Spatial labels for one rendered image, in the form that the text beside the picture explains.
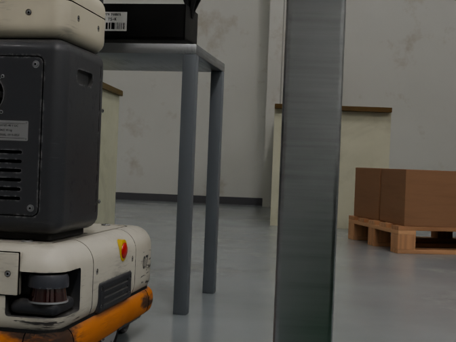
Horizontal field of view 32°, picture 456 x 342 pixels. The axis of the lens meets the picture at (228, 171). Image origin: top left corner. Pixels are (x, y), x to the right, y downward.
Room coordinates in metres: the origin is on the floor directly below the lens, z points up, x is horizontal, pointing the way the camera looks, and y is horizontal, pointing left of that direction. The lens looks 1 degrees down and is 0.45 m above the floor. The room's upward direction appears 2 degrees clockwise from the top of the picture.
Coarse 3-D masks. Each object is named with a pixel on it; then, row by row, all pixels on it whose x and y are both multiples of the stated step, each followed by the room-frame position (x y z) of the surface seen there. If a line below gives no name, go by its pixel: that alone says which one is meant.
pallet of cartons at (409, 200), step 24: (360, 168) 5.01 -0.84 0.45; (384, 168) 4.67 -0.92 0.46; (360, 192) 5.00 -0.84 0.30; (384, 192) 4.64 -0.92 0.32; (408, 192) 4.32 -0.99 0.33; (432, 192) 4.34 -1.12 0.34; (360, 216) 4.98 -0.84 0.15; (384, 216) 4.63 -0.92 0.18; (408, 216) 4.32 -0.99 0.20; (432, 216) 4.34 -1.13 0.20; (384, 240) 4.67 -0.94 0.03; (408, 240) 4.32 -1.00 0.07; (432, 240) 5.11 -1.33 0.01
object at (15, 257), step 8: (0, 256) 1.50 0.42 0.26; (8, 256) 1.50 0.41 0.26; (16, 256) 1.49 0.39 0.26; (0, 264) 1.50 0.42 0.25; (8, 264) 1.50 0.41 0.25; (16, 264) 1.49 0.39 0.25; (0, 272) 1.50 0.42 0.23; (8, 272) 1.49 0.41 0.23; (16, 272) 1.49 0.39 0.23; (0, 280) 1.50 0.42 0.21; (8, 280) 1.49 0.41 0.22; (16, 280) 1.49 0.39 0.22; (0, 288) 1.50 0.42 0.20; (8, 288) 1.49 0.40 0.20; (16, 288) 1.49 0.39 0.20; (16, 296) 1.49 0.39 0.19
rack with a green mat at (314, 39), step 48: (288, 0) 0.40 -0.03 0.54; (336, 0) 0.40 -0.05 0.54; (288, 48) 0.40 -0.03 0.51; (336, 48) 0.40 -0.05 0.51; (288, 96) 0.40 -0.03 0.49; (336, 96) 0.40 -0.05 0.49; (288, 144) 0.40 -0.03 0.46; (336, 144) 0.40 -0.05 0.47; (288, 192) 0.40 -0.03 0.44; (336, 192) 0.40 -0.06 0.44; (288, 240) 0.40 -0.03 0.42; (336, 240) 0.40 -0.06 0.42; (288, 288) 0.40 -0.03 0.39; (288, 336) 0.40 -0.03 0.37
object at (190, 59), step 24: (120, 48) 2.38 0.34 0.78; (144, 48) 2.37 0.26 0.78; (168, 48) 2.35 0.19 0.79; (192, 48) 2.34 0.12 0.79; (192, 72) 2.34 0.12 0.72; (216, 72) 2.75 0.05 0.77; (192, 96) 2.34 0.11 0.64; (216, 96) 2.74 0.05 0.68; (192, 120) 2.34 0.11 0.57; (216, 120) 2.74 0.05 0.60; (192, 144) 2.34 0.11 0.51; (216, 144) 2.74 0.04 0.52; (192, 168) 2.35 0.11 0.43; (216, 168) 2.74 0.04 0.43; (192, 192) 2.36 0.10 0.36; (216, 192) 2.74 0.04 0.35; (192, 216) 2.37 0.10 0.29; (216, 216) 2.75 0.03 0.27; (216, 240) 2.76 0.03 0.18
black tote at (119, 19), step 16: (112, 16) 2.50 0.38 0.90; (128, 16) 2.49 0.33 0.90; (144, 16) 2.48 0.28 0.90; (160, 16) 2.47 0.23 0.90; (176, 16) 2.47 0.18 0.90; (112, 32) 2.50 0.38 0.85; (128, 32) 2.49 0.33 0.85; (144, 32) 2.48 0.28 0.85; (160, 32) 2.48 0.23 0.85; (176, 32) 2.47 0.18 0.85; (192, 32) 2.56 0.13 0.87
